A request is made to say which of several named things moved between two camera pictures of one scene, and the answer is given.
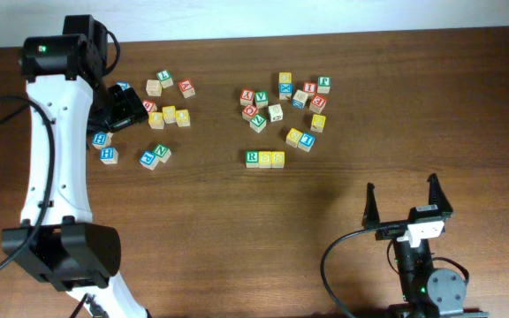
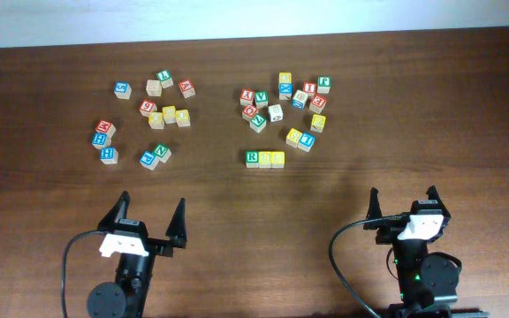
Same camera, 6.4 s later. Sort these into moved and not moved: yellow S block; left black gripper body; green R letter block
Moved: left black gripper body
Not moved: green R letter block; yellow S block
